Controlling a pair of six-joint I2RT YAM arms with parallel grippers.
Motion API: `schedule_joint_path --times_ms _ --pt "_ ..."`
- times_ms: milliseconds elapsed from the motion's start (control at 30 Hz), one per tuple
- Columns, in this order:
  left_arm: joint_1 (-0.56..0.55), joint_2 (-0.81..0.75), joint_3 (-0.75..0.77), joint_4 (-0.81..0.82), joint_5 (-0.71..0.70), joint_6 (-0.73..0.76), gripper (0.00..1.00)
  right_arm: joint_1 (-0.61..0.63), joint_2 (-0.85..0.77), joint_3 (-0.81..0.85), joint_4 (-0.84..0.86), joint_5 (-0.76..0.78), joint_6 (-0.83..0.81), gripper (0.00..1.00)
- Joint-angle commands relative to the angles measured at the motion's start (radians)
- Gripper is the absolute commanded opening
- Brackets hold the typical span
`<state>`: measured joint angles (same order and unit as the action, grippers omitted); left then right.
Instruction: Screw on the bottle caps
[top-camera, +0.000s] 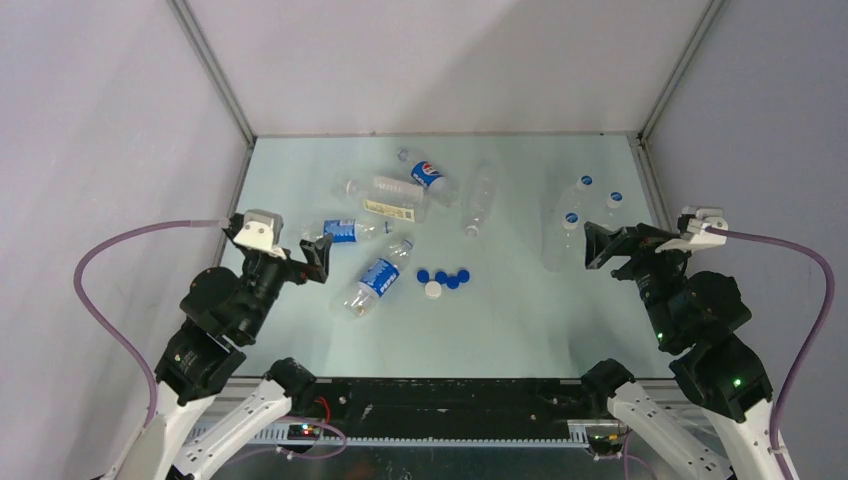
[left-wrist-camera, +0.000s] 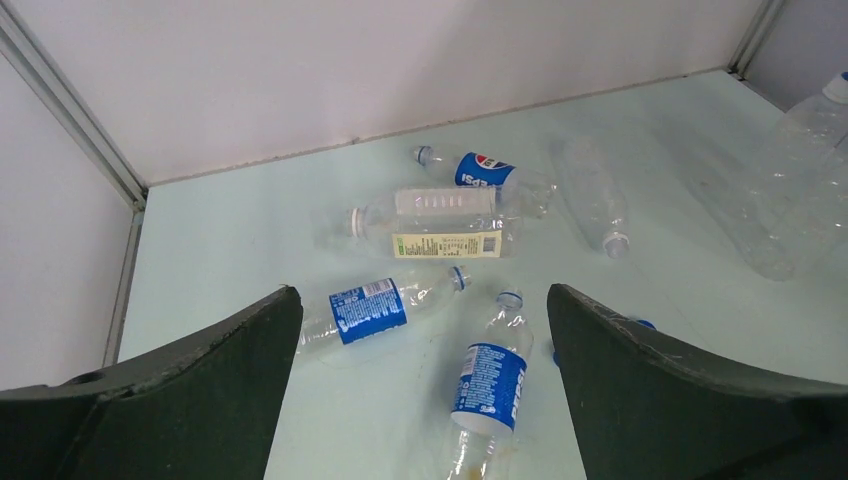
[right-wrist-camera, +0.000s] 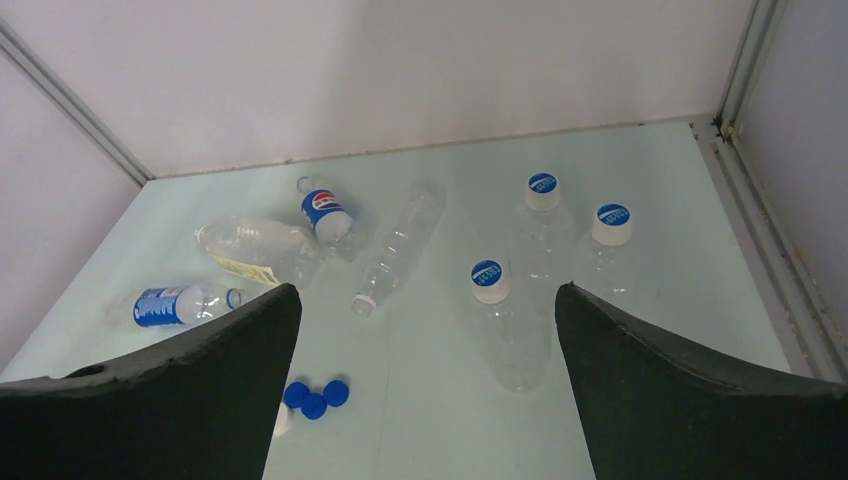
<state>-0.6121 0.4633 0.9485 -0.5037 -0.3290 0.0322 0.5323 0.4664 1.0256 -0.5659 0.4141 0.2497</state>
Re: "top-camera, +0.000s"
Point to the circuit board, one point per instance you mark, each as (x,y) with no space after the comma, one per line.
(303,432)
(603,447)

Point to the left circuit board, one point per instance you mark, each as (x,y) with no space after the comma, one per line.
(303,432)

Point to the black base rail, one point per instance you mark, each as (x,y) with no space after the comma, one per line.
(455,409)

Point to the white bottle cap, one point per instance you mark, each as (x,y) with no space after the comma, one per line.
(433,289)

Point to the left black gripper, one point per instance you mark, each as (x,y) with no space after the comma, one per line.
(318,253)

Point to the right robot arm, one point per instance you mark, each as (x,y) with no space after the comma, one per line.
(694,319)

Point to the blue label pepsi bottle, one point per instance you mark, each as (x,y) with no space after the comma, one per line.
(365,291)

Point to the right circuit board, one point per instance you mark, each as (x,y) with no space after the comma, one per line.
(603,447)

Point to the pepsi logo bottle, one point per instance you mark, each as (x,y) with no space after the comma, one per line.
(441,188)

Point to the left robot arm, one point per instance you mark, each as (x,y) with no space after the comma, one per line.
(224,312)

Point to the capped clear bottle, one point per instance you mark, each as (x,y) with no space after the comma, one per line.
(571,207)
(561,239)
(608,214)

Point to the small blue label bottle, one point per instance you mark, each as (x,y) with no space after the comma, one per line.
(351,230)

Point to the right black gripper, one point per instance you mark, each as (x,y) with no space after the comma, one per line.
(639,237)

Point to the clear unlabelled bottle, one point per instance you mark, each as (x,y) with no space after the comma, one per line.
(479,199)

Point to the yellow label clear bottle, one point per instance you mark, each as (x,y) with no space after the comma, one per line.
(388,197)

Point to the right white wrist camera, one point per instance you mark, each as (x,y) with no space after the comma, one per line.
(700,228)

